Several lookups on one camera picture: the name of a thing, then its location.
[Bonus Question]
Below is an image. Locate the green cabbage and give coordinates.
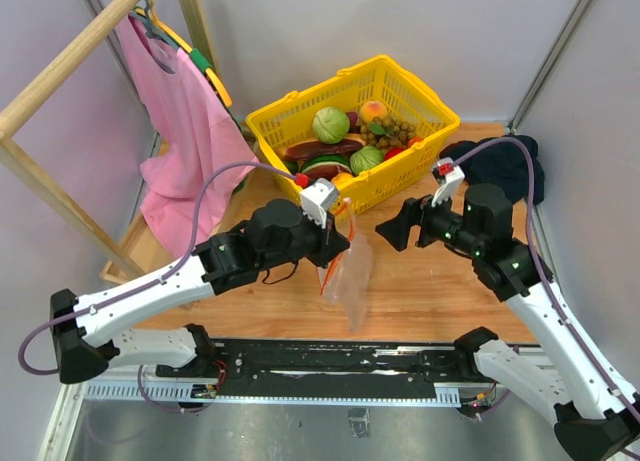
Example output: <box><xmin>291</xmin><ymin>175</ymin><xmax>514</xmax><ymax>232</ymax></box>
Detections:
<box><xmin>349</xmin><ymin>145</ymin><xmax>384</xmax><ymax>176</ymax></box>
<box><xmin>312</xmin><ymin>107</ymin><xmax>350</xmax><ymax>144</ymax></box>

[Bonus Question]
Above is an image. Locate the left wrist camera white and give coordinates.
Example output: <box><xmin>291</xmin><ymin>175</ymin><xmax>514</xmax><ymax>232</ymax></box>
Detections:
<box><xmin>300</xmin><ymin>178</ymin><xmax>340</xmax><ymax>228</ymax></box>

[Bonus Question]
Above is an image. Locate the clear zip top bag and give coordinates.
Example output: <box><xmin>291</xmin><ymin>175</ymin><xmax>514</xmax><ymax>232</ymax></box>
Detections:
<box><xmin>316</xmin><ymin>198</ymin><xmax>373</xmax><ymax>332</ymax></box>

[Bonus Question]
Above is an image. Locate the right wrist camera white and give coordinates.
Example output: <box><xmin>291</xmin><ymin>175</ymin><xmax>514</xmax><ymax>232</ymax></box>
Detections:
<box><xmin>431</xmin><ymin>157</ymin><xmax>465</xmax><ymax>207</ymax></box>

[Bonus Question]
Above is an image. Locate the green cabbage front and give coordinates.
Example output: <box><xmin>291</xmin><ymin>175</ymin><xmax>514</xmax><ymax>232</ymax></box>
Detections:
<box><xmin>349</xmin><ymin>145</ymin><xmax>384</xmax><ymax>176</ymax></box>

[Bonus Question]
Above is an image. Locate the pink shirt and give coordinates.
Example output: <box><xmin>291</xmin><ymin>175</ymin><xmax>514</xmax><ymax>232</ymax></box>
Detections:
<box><xmin>116</xmin><ymin>16</ymin><xmax>256</xmax><ymax>257</ymax></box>

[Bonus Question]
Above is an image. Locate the dark navy cloth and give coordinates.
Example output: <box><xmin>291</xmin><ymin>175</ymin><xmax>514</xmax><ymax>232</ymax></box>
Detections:
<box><xmin>461</xmin><ymin>135</ymin><xmax>545</xmax><ymax>205</ymax></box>

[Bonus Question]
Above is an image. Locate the watermelon slice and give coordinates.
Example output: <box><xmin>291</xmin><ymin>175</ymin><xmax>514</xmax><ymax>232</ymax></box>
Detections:
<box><xmin>300</xmin><ymin>154</ymin><xmax>352</xmax><ymax>180</ymax></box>

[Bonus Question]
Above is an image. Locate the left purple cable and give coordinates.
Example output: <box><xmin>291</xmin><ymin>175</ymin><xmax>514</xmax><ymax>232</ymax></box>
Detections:
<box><xmin>17</xmin><ymin>160</ymin><xmax>307</xmax><ymax>377</ymax></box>

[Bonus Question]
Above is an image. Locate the grey clothes hanger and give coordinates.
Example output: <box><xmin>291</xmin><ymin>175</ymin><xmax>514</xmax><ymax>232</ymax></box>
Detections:
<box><xmin>132</xmin><ymin>0</ymin><xmax>180</xmax><ymax>50</ymax></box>

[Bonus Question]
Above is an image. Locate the orange fruit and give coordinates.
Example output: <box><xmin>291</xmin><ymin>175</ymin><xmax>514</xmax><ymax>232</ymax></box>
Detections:
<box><xmin>407</xmin><ymin>136</ymin><xmax>423</xmax><ymax>148</ymax></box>

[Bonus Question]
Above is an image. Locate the red tomato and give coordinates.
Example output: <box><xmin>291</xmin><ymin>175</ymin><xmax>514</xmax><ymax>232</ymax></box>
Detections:
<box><xmin>383</xmin><ymin>147</ymin><xmax>404</xmax><ymax>161</ymax></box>

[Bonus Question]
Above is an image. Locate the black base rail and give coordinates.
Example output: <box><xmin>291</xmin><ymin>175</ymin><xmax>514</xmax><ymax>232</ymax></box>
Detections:
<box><xmin>155</xmin><ymin>338</ymin><xmax>491</xmax><ymax>399</ymax></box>

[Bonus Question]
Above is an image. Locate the yellow plastic basket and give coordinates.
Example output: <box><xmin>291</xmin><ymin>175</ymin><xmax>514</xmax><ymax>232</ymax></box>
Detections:
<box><xmin>246</xmin><ymin>55</ymin><xmax>460</xmax><ymax>214</ymax></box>

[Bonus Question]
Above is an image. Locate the yellow clothes hanger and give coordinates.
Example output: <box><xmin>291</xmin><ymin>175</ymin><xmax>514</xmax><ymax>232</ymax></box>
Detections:
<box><xmin>159</xmin><ymin>19</ymin><xmax>232</xmax><ymax>108</ymax></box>

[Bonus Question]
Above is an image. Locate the yellow bell pepper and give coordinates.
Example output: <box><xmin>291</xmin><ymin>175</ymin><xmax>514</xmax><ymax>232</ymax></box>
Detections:
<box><xmin>331</xmin><ymin>172</ymin><xmax>354</xmax><ymax>189</ymax></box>

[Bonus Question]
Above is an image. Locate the green cabbage back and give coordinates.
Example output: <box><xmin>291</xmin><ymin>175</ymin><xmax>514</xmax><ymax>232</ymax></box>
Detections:
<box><xmin>312</xmin><ymin>107</ymin><xmax>350</xmax><ymax>144</ymax></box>

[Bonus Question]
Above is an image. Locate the peach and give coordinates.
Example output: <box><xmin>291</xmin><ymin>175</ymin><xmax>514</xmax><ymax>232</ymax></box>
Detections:
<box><xmin>359</xmin><ymin>100</ymin><xmax>388</xmax><ymax>124</ymax></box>

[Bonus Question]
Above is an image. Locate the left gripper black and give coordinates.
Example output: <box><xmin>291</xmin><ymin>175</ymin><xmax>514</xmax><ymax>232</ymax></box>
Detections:
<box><xmin>260</xmin><ymin>205</ymin><xmax>351</xmax><ymax>272</ymax></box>

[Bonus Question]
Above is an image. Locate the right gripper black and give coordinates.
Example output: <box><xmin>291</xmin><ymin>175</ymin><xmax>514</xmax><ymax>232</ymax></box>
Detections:
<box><xmin>375</xmin><ymin>183</ymin><xmax>483</xmax><ymax>257</ymax></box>

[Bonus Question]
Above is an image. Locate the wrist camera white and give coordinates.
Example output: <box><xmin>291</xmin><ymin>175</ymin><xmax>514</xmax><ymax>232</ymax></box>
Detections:
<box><xmin>431</xmin><ymin>157</ymin><xmax>465</xmax><ymax>207</ymax></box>
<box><xmin>300</xmin><ymin>178</ymin><xmax>340</xmax><ymax>228</ymax></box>

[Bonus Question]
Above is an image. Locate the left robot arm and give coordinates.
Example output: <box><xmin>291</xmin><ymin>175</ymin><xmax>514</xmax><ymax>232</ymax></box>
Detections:
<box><xmin>49</xmin><ymin>199</ymin><xmax>350</xmax><ymax>384</ymax></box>

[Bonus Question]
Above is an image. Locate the wooden clothes rack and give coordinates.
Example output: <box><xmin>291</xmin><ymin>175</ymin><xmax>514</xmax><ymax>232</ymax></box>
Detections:
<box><xmin>0</xmin><ymin>0</ymin><xmax>221</xmax><ymax>310</ymax></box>

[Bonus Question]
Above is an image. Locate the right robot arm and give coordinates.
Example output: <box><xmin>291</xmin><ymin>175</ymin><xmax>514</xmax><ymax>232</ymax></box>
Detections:
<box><xmin>375</xmin><ymin>184</ymin><xmax>639</xmax><ymax>460</ymax></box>

